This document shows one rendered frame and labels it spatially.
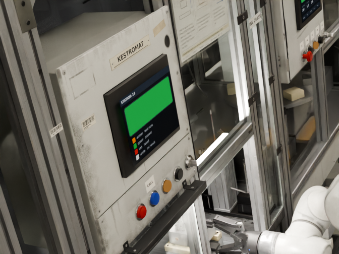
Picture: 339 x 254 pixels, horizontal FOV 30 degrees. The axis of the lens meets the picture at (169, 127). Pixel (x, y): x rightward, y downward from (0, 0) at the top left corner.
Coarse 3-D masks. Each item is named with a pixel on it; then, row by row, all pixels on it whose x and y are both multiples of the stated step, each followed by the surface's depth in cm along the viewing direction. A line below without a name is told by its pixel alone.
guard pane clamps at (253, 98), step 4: (260, 0) 199; (264, 0) 201; (260, 4) 199; (264, 4) 202; (244, 12) 189; (240, 16) 187; (244, 16) 190; (240, 20) 187; (244, 20) 190; (272, 76) 212; (268, 80) 210; (272, 80) 212; (256, 92) 202; (252, 96) 199; (256, 96) 202; (248, 100) 197; (252, 100) 199; (248, 104) 197; (280, 144) 223; (280, 148) 223; (276, 152) 221
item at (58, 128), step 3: (60, 123) 122; (57, 126) 121; (60, 126) 122; (51, 129) 120; (54, 129) 121; (57, 129) 121; (60, 129) 122; (51, 132) 120; (54, 132) 121; (57, 132) 121; (51, 135) 120
